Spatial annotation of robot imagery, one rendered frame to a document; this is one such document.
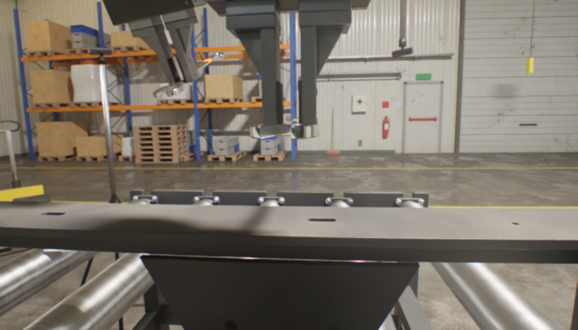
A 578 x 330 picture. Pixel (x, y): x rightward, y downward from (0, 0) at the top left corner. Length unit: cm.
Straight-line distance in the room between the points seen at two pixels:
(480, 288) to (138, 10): 82
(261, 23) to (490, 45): 1056
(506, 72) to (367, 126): 430
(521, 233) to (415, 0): 1005
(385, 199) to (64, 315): 111
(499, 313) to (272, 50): 66
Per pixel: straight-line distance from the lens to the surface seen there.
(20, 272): 104
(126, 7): 50
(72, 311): 76
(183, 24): 48
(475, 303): 80
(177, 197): 146
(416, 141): 981
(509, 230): 36
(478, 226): 35
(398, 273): 39
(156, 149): 876
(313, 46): 24
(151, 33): 50
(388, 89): 962
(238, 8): 25
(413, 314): 89
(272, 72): 23
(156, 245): 44
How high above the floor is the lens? 128
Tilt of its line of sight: 7 degrees down
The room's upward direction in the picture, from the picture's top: 1 degrees counter-clockwise
